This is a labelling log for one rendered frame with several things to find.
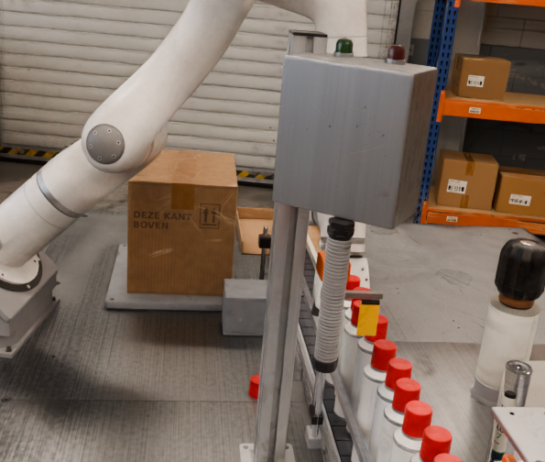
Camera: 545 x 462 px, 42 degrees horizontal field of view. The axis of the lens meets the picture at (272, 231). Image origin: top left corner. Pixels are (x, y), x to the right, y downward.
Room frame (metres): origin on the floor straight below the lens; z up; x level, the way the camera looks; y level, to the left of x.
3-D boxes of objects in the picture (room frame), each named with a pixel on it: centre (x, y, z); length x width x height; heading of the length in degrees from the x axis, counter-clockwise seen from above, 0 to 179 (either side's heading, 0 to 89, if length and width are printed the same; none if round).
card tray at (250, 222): (2.01, -0.03, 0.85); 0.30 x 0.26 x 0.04; 8
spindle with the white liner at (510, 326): (1.14, -0.43, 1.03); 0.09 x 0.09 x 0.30
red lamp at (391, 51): (0.91, -0.13, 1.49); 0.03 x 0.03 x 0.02
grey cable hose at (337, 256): (0.85, -0.09, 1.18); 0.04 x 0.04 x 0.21
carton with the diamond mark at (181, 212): (1.66, 0.22, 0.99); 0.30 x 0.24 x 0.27; 6
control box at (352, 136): (0.91, -0.09, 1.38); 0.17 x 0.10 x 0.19; 63
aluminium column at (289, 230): (0.96, -0.02, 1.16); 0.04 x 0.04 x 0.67; 8
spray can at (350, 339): (1.04, -0.16, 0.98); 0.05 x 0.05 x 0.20
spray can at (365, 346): (0.99, -0.17, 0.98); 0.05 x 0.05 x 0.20
